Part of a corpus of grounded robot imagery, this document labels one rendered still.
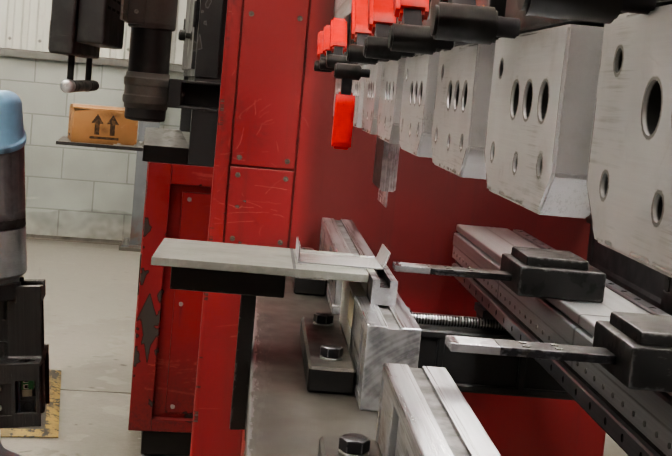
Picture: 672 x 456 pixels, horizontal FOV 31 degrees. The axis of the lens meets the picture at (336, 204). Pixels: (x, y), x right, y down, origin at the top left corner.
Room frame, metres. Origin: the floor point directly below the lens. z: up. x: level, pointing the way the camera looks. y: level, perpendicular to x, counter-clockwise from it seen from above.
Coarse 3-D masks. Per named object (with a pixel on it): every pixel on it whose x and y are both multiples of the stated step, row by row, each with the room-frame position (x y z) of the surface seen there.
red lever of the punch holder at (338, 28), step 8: (336, 24) 1.62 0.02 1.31; (344, 24) 1.62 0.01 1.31; (336, 32) 1.61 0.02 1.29; (344, 32) 1.61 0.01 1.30; (336, 40) 1.59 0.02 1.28; (344, 40) 1.60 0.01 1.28; (336, 48) 1.59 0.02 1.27; (344, 48) 1.59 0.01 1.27; (328, 56) 1.57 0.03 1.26; (336, 56) 1.57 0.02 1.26; (344, 56) 1.57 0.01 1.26; (328, 64) 1.57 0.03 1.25
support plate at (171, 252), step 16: (176, 240) 1.58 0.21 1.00; (192, 240) 1.60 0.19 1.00; (160, 256) 1.43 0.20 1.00; (176, 256) 1.44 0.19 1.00; (192, 256) 1.45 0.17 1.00; (208, 256) 1.46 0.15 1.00; (224, 256) 1.48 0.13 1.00; (240, 256) 1.49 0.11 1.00; (256, 256) 1.50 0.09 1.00; (272, 256) 1.51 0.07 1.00; (288, 256) 1.53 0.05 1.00; (352, 256) 1.58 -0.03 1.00; (256, 272) 1.43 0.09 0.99; (272, 272) 1.43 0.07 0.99; (288, 272) 1.43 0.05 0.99; (304, 272) 1.43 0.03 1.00; (320, 272) 1.43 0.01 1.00; (336, 272) 1.43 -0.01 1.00; (352, 272) 1.44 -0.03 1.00
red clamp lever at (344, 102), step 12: (336, 72) 1.36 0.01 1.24; (348, 72) 1.36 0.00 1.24; (360, 72) 1.36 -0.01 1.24; (348, 84) 1.36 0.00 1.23; (336, 96) 1.36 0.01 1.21; (348, 96) 1.36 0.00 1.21; (336, 108) 1.36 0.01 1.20; (348, 108) 1.36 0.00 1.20; (336, 120) 1.36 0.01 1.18; (348, 120) 1.36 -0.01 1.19; (336, 132) 1.36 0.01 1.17; (348, 132) 1.36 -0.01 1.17; (336, 144) 1.36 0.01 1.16; (348, 144) 1.36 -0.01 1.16
